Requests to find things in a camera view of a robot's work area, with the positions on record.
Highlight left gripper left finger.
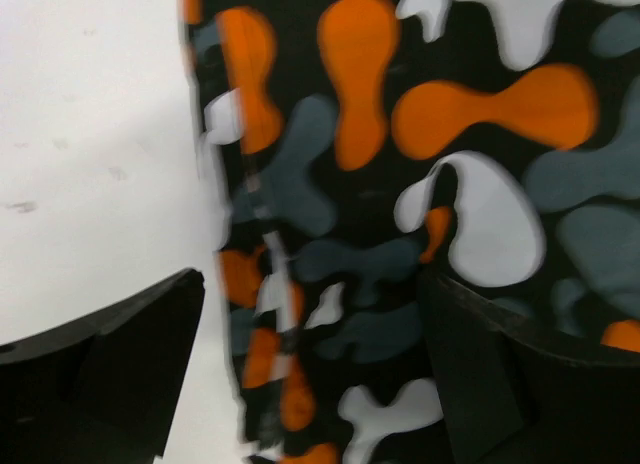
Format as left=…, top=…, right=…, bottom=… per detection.
left=1, top=269, right=205, bottom=464

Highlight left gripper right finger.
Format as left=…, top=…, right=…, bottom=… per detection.
left=418, top=271, right=639, bottom=463

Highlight orange black camouflage shorts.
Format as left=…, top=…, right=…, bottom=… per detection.
left=181, top=0, right=639, bottom=463

